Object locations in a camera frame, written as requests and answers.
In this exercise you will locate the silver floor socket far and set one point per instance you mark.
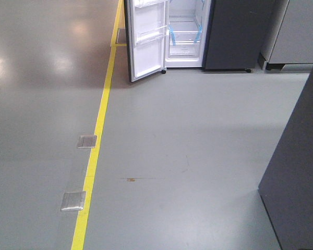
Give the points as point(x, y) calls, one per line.
point(86, 141)

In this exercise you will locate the white appliance on feet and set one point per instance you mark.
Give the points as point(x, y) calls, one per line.
point(288, 43)

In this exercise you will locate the blue tape strip left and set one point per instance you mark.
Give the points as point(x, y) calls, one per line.
point(172, 35)

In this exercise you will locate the clear upper door bin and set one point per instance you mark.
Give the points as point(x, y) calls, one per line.
point(145, 3)

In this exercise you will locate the blue tape strip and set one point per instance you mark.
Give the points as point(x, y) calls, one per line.
point(172, 35)
point(199, 32)

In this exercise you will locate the silver floor socket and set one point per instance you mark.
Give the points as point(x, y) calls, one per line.
point(86, 141)
point(73, 201)

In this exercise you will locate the fridge door white interior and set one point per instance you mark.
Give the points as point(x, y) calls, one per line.
point(146, 25)

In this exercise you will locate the clear fridge crisper drawer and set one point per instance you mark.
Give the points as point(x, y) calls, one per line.
point(185, 46)

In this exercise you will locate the clear middle door bin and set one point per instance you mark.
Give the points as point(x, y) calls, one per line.
point(151, 35)

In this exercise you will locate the silver floor socket near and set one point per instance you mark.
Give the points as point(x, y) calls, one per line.
point(73, 201)

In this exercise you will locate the dark grey fridge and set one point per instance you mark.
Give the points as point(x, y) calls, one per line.
point(232, 34)

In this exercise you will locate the dark floor label sticker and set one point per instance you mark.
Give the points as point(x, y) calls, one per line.
point(121, 36)

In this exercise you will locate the grey cabinet at right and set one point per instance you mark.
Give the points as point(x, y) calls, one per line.
point(286, 188)

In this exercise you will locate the clear door bin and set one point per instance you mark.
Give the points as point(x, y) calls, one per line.
point(151, 35)
point(145, 3)

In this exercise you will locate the blue tape strip lower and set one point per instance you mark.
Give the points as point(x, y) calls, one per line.
point(199, 32)

